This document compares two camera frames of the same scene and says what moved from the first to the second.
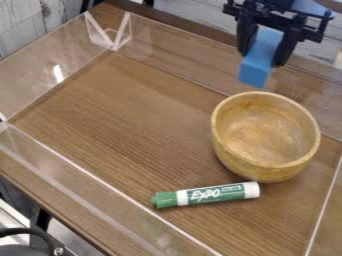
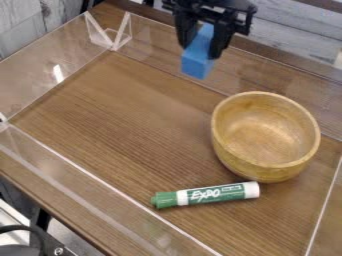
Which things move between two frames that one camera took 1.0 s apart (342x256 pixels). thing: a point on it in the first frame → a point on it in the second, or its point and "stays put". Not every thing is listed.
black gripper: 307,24 → 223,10
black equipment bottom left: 42,244 stays put
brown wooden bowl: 265,136 stays put
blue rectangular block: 259,56 → 196,58
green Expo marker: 204,194 stays put
